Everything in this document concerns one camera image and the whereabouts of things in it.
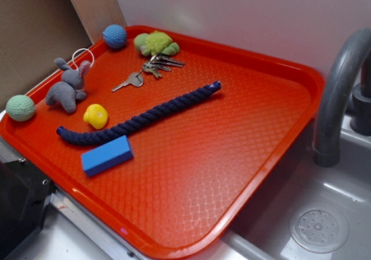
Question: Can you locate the green textured ball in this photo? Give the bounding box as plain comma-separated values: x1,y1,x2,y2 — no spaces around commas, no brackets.
5,95,35,122

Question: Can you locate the blue textured ball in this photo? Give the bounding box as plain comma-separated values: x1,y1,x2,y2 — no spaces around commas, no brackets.
103,24,127,49

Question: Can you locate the red plastic tray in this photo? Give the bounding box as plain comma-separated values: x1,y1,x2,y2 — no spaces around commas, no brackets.
1,26,324,259

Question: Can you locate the bunch of metal keys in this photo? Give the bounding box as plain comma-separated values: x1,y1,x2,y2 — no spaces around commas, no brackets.
142,54,186,79

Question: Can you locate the single silver key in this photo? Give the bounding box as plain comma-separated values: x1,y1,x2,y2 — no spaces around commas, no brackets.
111,72,144,92

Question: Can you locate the blue rectangular block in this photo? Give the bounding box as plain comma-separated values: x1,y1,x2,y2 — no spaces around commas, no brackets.
81,136,134,177

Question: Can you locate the green plush toy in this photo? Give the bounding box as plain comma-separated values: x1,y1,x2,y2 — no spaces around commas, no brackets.
134,31,180,57

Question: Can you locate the yellow rubber duck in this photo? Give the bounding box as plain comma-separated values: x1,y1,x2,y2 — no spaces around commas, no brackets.
83,103,109,129

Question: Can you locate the grey plush bunny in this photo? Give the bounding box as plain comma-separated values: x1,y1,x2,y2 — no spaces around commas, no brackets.
45,48,95,114

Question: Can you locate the grey sink faucet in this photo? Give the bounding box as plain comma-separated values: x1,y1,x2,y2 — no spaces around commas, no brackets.
312,28,370,167

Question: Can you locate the wooden board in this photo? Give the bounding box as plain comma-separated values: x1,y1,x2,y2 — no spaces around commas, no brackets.
70,0,126,44

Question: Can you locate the grey sink basin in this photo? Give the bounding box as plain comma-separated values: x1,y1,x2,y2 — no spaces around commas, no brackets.
222,115,370,259

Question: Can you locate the sink drain strainer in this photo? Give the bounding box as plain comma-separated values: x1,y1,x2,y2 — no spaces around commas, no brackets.
289,204,349,254

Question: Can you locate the black box device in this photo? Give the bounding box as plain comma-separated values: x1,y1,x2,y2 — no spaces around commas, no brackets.
1,160,53,259

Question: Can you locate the brown cardboard panel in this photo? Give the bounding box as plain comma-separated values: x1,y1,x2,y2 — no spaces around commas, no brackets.
1,0,91,110

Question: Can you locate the dark blue rope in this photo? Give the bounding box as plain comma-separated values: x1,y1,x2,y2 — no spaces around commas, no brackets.
56,80,223,147

